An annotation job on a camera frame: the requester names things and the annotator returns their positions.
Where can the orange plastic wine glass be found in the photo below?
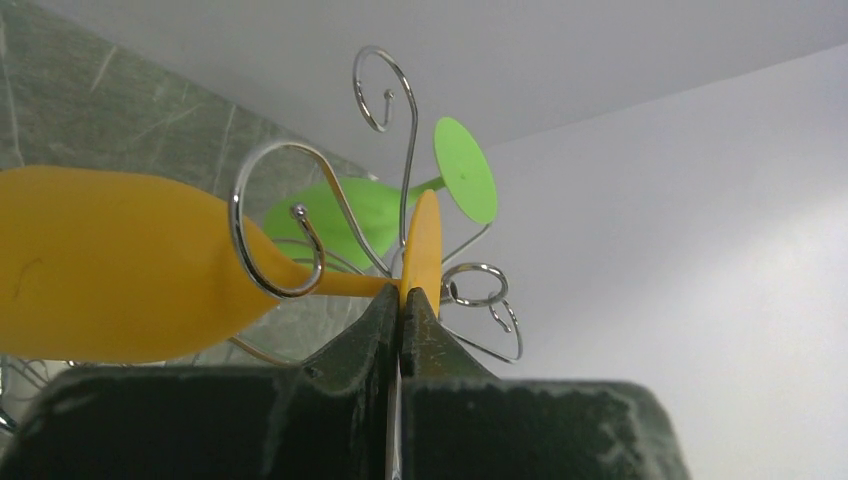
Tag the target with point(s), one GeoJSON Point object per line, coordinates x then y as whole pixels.
{"type": "Point", "coordinates": [118, 267]}

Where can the green plastic wine glass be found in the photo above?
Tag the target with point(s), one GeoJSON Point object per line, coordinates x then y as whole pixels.
{"type": "Point", "coordinates": [464, 173]}

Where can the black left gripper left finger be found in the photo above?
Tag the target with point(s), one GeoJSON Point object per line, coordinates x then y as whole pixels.
{"type": "Point", "coordinates": [323, 418]}

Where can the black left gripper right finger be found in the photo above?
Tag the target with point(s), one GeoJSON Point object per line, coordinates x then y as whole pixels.
{"type": "Point", "coordinates": [460, 421]}

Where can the chrome wine glass rack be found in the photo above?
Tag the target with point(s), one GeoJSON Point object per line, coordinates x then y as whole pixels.
{"type": "Point", "coordinates": [277, 168]}

